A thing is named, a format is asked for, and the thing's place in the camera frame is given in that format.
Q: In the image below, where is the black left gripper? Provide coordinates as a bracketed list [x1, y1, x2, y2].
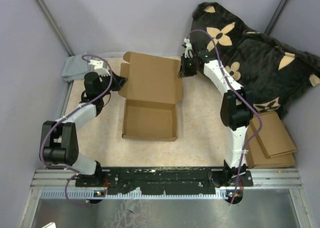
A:
[97, 70, 128, 98]

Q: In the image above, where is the brown cardboard box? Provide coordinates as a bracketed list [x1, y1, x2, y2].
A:
[119, 52, 183, 141]

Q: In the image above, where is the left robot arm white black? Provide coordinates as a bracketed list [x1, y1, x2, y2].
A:
[39, 72, 128, 186]

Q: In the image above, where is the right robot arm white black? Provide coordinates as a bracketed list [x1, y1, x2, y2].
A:
[178, 38, 253, 186]

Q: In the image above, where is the grey folded cloth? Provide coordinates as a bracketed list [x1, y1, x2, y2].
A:
[61, 53, 94, 82]

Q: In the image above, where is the black plush flower pillow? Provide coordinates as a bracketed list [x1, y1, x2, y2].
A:
[190, 2, 320, 118]

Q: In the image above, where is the stack of flat cardboard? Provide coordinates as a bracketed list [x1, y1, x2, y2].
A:
[245, 112, 297, 169]

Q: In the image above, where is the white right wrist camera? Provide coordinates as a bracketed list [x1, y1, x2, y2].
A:
[182, 38, 193, 58]

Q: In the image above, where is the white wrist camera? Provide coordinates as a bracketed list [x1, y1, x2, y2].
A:
[182, 38, 193, 58]
[88, 59, 111, 77]

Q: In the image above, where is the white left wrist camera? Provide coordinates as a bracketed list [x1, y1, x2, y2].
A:
[88, 59, 111, 77]

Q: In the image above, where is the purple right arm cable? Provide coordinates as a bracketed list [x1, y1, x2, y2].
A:
[186, 29, 264, 205]

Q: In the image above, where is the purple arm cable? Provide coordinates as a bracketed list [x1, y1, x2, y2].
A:
[38, 54, 114, 206]
[186, 29, 264, 205]

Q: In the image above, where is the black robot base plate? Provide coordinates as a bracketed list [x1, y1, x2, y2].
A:
[75, 166, 253, 195]

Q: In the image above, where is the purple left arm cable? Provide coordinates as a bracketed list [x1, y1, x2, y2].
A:
[38, 54, 114, 206]

